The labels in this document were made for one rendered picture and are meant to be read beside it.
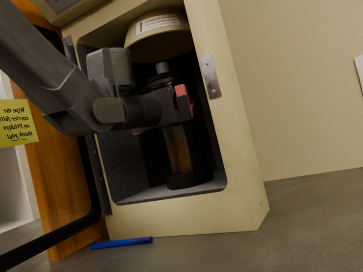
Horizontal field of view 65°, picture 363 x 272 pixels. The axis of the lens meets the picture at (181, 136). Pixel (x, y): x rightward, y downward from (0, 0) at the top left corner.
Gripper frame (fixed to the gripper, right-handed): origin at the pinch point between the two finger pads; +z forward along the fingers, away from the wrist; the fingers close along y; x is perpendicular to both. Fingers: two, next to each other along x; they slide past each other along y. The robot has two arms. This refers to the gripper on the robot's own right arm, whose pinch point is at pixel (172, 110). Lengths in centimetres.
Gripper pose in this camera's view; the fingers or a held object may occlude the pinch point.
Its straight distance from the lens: 62.4
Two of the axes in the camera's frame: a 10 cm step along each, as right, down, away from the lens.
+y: -8.6, 2.2, 4.7
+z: 4.6, -1.0, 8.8
